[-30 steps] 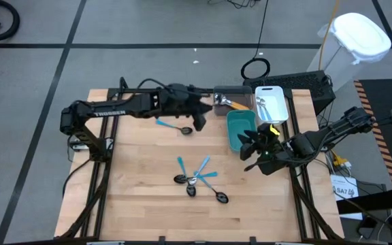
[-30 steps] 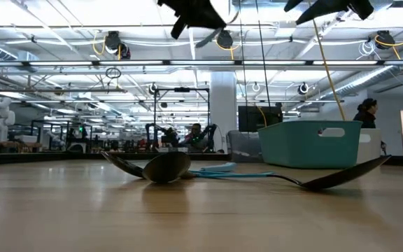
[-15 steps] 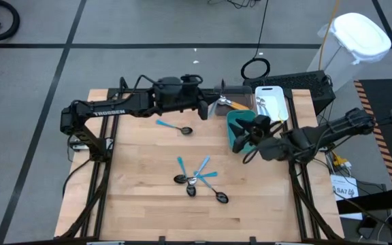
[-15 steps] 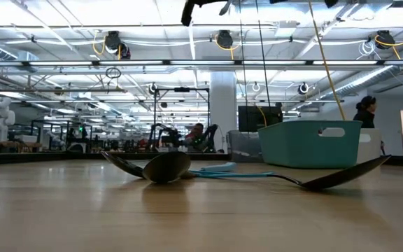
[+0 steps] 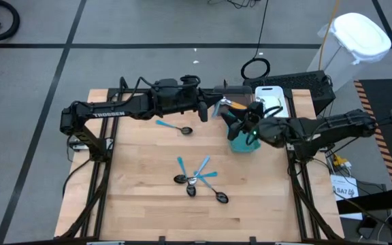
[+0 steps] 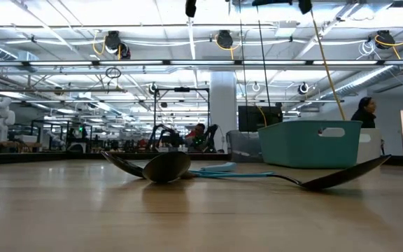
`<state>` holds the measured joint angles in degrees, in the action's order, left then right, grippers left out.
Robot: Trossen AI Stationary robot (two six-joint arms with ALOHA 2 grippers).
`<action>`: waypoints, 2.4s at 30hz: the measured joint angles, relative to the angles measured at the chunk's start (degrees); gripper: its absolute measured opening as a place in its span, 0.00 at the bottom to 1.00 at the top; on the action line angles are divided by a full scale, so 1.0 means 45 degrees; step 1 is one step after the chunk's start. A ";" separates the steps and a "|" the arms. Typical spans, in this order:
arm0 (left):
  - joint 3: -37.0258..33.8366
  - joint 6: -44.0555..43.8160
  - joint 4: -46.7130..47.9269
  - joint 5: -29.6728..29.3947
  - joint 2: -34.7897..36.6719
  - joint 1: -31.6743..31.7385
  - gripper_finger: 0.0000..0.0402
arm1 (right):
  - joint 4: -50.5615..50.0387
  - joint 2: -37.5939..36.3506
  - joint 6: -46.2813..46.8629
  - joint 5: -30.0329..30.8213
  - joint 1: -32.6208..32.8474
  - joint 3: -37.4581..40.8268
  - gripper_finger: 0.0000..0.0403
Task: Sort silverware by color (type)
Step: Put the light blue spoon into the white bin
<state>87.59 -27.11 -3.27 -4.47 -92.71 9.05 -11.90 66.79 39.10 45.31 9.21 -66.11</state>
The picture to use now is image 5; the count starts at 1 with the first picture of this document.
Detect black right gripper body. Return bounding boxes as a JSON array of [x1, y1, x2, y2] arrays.
[[241, 115, 269, 147]]

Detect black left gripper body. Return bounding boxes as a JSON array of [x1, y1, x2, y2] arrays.
[[182, 88, 214, 111]]

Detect yellow handled spoon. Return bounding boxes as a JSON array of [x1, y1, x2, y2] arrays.
[[220, 97, 249, 111]]

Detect teal plastic bin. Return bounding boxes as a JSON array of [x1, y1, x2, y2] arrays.
[[227, 114, 263, 154]]

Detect grey translucent plastic bin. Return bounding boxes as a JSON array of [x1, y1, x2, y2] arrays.
[[212, 84, 254, 114]]

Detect white plastic bin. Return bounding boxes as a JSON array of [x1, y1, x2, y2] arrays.
[[254, 85, 291, 119]]

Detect power strip with yellow plug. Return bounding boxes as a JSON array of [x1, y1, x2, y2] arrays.
[[331, 153, 353, 170]]

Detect white paper sign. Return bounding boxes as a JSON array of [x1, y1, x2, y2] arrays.
[[329, 174, 360, 201]]

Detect black mat with hazard stripes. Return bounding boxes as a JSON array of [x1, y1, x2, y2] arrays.
[[353, 78, 392, 190]]

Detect white lidded trash can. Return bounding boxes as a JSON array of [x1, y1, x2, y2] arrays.
[[306, 12, 392, 93]]

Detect black floor stand bar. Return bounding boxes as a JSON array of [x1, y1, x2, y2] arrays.
[[335, 195, 392, 216]]

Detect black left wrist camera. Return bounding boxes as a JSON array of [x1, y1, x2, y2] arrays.
[[153, 78, 183, 103]]

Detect black coiled cable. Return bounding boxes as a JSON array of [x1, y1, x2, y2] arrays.
[[240, 0, 272, 81]]

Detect black floor cables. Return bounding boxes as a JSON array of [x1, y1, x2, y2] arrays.
[[207, 0, 262, 10]]

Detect yellow hanging cable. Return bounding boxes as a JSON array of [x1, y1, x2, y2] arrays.
[[317, 0, 341, 71]]

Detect black cable connector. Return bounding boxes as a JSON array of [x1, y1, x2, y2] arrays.
[[67, 138, 92, 152]]

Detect black aluminium table frame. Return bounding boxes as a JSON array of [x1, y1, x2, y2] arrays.
[[54, 86, 345, 245]]

